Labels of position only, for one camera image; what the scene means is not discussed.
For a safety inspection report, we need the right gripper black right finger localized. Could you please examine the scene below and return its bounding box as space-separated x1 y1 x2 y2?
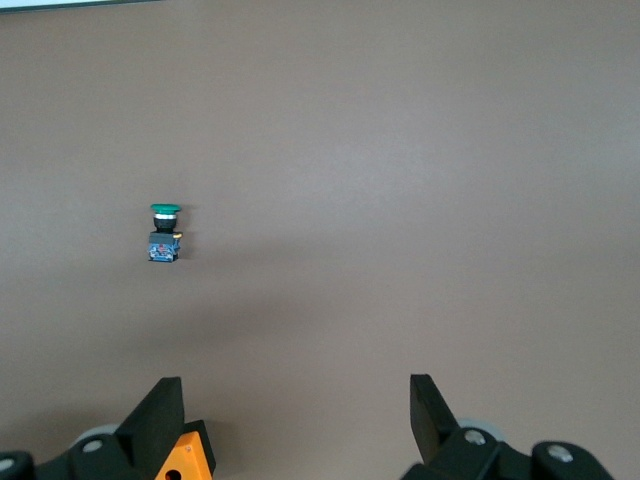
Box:
402 373 532 480

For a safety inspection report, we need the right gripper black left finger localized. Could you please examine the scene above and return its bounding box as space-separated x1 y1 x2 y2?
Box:
37 377 187 480

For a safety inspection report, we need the green mushroom push button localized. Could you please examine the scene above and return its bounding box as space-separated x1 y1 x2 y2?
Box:
146 201 184 264

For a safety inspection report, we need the orange button enclosure box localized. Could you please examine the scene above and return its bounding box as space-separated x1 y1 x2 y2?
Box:
154 419 217 480

